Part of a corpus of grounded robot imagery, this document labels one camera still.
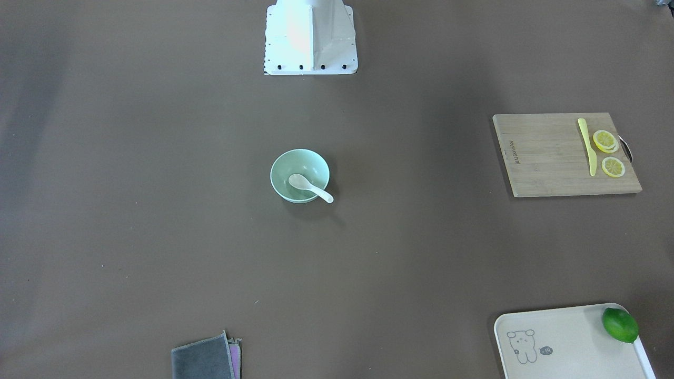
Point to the cream rabbit tray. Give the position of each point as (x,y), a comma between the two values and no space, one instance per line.
(569,342)

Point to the grey folded cloth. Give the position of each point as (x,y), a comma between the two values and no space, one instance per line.
(208,358)

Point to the green lime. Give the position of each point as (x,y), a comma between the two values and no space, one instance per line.
(620,325)

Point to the pink cloth under grey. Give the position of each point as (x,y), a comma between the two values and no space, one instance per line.
(235,350)

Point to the bamboo cutting board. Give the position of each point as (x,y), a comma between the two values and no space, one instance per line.
(544,155)

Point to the white ceramic spoon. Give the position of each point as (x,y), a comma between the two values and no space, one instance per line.
(300,182)

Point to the yellow plastic knife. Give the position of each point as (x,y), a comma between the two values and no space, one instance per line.
(591,155)

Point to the light green bowl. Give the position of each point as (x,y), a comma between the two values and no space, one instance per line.
(303,162)

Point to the lemon slice under upper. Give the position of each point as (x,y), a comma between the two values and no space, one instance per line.
(609,149)

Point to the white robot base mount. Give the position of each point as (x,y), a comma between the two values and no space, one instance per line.
(310,38)

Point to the lemon slice lower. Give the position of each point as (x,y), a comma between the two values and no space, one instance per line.
(613,167)

